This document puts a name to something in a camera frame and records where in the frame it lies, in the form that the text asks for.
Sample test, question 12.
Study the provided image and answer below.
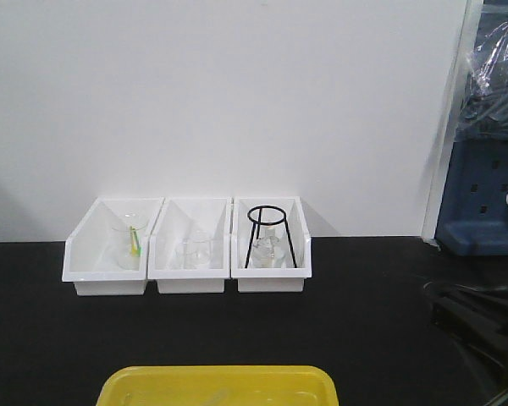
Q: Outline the white middle storage bin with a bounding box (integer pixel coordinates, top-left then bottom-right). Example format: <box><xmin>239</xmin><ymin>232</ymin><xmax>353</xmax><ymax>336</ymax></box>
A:
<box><xmin>147</xmin><ymin>197</ymin><xmax>233</xmax><ymax>294</ymax></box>

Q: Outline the black wire tripod stand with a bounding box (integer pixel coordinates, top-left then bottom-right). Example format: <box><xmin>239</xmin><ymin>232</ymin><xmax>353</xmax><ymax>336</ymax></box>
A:
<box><xmin>244</xmin><ymin>205</ymin><xmax>297</xmax><ymax>268</ymax></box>

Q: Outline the white right storage bin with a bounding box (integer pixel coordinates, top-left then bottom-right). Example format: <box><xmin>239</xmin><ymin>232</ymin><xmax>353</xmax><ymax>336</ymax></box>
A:
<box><xmin>230</xmin><ymin>196</ymin><xmax>312</xmax><ymax>294</ymax></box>

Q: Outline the yellow plastic tray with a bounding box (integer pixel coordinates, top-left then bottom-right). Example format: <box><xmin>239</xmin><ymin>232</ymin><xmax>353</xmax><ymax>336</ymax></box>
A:
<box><xmin>97</xmin><ymin>365</ymin><xmax>340</xmax><ymax>405</ymax></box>

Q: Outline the glass beaker with sticks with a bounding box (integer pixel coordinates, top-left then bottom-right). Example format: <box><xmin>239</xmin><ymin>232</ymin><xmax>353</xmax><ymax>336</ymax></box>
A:
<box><xmin>111</xmin><ymin>212</ymin><xmax>147</xmax><ymax>271</ymax></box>

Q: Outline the white left storage bin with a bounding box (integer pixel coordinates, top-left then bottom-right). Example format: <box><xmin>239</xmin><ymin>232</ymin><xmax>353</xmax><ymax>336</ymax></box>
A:
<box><xmin>62</xmin><ymin>197</ymin><xmax>164</xmax><ymax>296</ymax></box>

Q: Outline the clear plastic bag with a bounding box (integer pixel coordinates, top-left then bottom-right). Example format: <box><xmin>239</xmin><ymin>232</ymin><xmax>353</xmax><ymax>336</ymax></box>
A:
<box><xmin>456</xmin><ymin>1</ymin><xmax>508</xmax><ymax>141</ymax></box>

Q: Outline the white storage bin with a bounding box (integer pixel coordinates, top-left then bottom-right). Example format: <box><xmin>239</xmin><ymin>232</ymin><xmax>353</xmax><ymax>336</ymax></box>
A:
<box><xmin>62</xmin><ymin>197</ymin><xmax>164</xmax><ymax>296</ymax></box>
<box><xmin>230</xmin><ymin>196</ymin><xmax>312</xmax><ymax>294</ymax></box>
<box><xmin>147</xmin><ymin>197</ymin><xmax>233</xmax><ymax>294</ymax></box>

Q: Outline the glass flask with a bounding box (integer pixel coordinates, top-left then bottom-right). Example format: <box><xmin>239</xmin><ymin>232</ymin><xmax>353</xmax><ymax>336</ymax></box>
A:
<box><xmin>250</xmin><ymin>226</ymin><xmax>284</xmax><ymax>268</ymax></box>

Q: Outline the blue plastic rack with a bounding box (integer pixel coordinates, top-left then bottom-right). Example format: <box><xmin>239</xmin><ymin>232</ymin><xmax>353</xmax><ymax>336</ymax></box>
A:
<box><xmin>435</xmin><ymin>139</ymin><xmax>508</xmax><ymax>256</ymax></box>

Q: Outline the small glass beaker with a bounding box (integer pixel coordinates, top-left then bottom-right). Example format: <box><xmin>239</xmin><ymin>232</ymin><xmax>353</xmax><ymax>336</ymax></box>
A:
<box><xmin>175</xmin><ymin>231</ymin><xmax>212</xmax><ymax>270</ymax></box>

